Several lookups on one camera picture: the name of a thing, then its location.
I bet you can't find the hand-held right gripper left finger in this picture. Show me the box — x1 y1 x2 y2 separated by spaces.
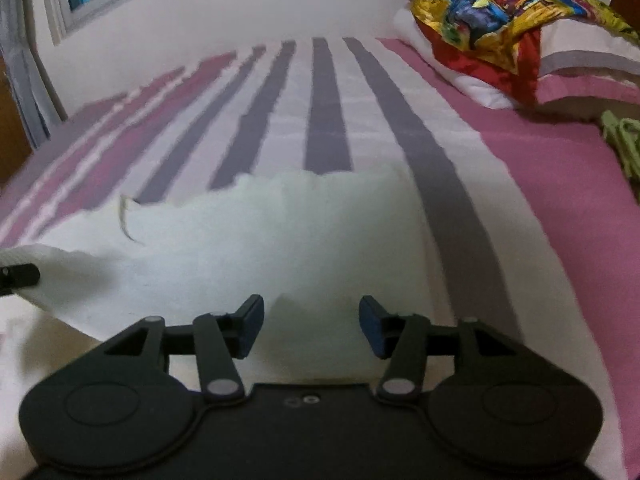
102 294 265 403

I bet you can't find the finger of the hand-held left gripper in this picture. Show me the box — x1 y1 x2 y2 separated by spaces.
0 261 42 297

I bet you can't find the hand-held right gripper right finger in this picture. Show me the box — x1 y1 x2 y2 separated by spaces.
359 296 522 403

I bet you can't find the white small cloth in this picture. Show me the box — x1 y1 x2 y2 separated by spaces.
0 167 436 386

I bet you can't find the brown wooden furniture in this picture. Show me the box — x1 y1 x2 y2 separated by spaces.
0 55 36 186

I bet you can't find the grey curtain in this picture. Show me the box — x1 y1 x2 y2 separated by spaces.
0 0 67 151

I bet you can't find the pink grey striped bedsheet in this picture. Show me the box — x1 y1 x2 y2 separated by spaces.
0 35 640 480

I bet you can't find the light green item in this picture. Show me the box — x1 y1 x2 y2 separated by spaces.
600 110 640 181

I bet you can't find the pink grey striped pillow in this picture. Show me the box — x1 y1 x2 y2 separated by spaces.
534 0 640 122

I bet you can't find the colourful printed cloth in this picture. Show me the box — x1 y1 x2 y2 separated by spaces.
400 0 640 106

